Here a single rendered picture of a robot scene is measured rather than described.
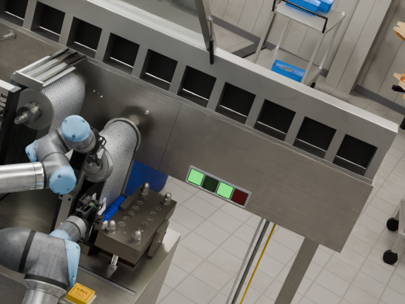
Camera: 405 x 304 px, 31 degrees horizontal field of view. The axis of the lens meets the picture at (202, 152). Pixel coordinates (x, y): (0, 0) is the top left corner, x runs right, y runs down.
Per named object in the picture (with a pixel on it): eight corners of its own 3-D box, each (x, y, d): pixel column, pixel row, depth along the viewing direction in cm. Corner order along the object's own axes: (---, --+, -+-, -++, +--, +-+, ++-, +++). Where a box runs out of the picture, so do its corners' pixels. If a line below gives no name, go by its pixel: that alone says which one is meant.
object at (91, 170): (75, 162, 244) (89, 149, 241) (78, 160, 246) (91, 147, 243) (90, 178, 245) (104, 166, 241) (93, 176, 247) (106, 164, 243)
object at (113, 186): (92, 222, 255) (105, 178, 246) (119, 194, 275) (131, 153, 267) (93, 222, 254) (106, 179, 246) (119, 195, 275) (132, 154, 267)
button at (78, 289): (65, 298, 235) (67, 293, 234) (75, 288, 241) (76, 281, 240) (84, 308, 234) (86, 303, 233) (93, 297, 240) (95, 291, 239)
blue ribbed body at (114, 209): (94, 225, 256) (96, 217, 254) (118, 199, 275) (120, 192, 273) (102, 229, 255) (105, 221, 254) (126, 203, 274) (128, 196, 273)
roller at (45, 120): (12, 119, 249) (20, 83, 243) (47, 98, 271) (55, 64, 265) (47, 136, 247) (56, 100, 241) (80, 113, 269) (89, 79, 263)
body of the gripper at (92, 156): (108, 142, 234) (102, 131, 222) (95, 166, 232) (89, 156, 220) (87, 133, 235) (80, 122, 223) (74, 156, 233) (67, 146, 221)
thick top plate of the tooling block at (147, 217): (94, 245, 252) (98, 231, 250) (136, 197, 288) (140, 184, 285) (135, 264, 250) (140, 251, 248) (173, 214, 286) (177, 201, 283)
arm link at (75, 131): (53, 122, 207) (79, 108, 208) (61, 134, 218) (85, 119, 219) (65, 145, 205) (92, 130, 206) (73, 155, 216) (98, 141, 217)
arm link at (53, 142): (30, 163, 202) (64, 143, 204) (20, 142, 210) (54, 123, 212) (43, 181, 208) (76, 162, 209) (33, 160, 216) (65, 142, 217)
